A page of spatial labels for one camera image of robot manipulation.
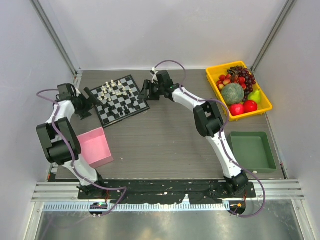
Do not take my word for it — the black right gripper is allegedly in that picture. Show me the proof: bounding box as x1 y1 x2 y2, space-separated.
138 79 165 101

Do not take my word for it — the black and white chessboard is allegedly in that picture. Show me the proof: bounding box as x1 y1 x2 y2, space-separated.
91 75 150 128

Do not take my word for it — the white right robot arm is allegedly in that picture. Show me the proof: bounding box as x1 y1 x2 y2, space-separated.
138 69 249 197

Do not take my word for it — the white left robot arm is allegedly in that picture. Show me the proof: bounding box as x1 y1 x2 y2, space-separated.
36 83 107 199

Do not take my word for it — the pink open box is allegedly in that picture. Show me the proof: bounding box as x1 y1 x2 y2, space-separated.
77 127 114 169

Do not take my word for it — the green melon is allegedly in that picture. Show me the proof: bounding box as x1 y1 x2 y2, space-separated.
221 83 245 106

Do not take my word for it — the red apple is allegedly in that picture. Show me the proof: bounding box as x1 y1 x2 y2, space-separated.
243 100 258 113
229 103 245 116

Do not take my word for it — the purple grape bunch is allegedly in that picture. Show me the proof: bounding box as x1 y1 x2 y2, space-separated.
227 66 257 96

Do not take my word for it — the green pear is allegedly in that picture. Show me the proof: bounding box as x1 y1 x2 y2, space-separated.
247 89 261 104

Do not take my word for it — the green empty tray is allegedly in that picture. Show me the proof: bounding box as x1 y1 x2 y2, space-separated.
227 131 277 174

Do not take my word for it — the aluminium frame rail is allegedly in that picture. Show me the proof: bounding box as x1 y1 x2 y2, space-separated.
30 0 83 88

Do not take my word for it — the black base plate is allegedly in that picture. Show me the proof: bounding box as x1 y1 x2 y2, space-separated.
78 179 256 205

